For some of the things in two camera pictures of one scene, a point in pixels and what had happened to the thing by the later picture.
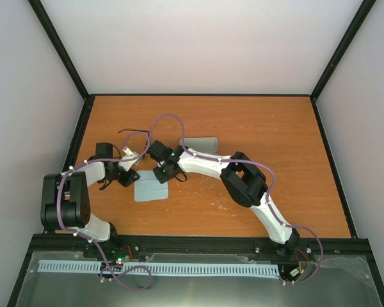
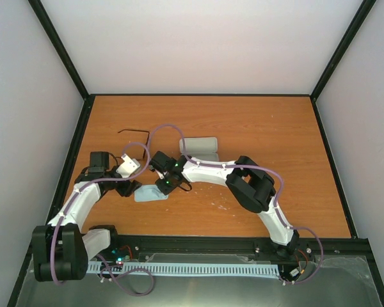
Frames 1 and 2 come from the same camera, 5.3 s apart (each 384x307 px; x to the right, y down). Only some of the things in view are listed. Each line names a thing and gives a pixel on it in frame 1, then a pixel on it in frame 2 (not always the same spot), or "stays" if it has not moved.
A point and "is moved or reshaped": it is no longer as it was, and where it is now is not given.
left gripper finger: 133,178 to 135,185
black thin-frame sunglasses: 139,131 stays
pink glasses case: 208,144 stays
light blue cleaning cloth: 148,187 is moved or reshaped
